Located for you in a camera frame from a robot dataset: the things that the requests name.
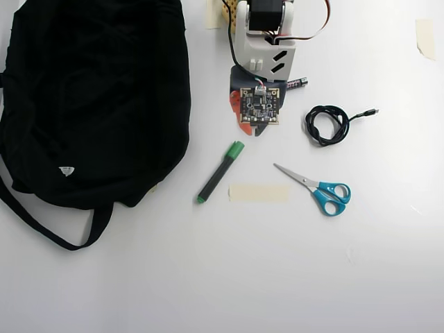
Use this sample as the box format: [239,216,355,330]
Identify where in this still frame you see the black fabric bag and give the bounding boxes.
[0,0,193,251]

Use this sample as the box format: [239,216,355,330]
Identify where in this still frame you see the black coiled cable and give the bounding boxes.
[303,105,379,148]

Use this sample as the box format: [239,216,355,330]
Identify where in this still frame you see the blue handled scissors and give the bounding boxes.
[273,162,352,217]

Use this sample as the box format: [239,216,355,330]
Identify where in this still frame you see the black camera cable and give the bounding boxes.
[223,0,264,87]

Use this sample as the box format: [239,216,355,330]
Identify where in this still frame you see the camera circuit board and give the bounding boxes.
[240,87,280,127]

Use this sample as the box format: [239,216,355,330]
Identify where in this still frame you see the long beige masking tape strip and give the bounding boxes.
[228,183,291,204]

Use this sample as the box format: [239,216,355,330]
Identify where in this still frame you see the green black marker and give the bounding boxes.
[196,140,246,205]

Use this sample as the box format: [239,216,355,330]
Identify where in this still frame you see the red white servo wire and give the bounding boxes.
[272,0,333,46]

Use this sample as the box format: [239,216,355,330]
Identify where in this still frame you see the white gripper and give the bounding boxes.
[228,30,298,139]

